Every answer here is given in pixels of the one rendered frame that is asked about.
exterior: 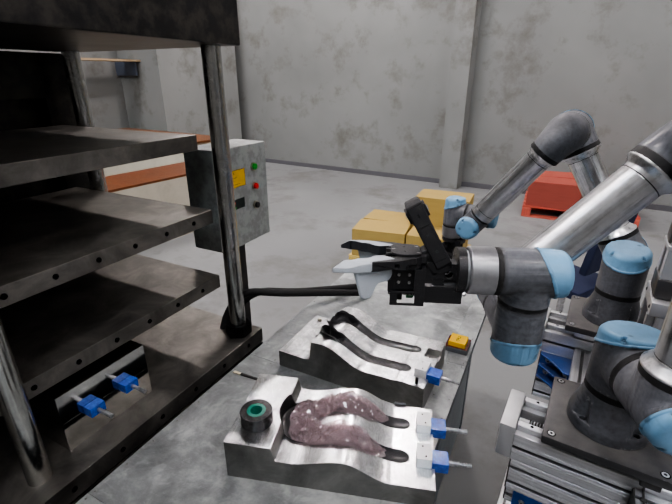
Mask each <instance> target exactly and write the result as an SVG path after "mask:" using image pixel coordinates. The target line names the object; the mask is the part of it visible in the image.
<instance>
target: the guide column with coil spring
mask: <svg viewBox="0 0 672 504"><path fill-rule="evenodd" d="M0 413H1V415H2V418H3V421H4V423H5V426H6V428H7V431H8V434H9V436H10V439H11V442H12V444H13V447H14V450H15V452H16V455H17V458H18V460H19V463H20V466H21V468H22V471H23V474H24V476H25V479H26V481H27V484H28V485H29V486H30V487H37V486H40V485H42V484H44V483H46V482H47V481H48V480H49V479H50V478H51V477H52V475H53V469H52V466H51V464H50V461H49V458H48V455H47V452H46V449H45V446H44V443H43V440H42V437H41V434H40V431H39V428H38V425H37V422H36V420H35V417H34V414H33V411H32V408H31V405H30V402H29V399H28V396H27V393H26V390H25V387H24V384H23V381H22V378H21V376H20V373H19V370H18V367H17V364H16V361H15V358H14V355H13V352H12V349H11V346H10V343H9V340H8V337H7V334H6V331H5V329H4V326H3V323H2V320H1V317H0Z"/></svg>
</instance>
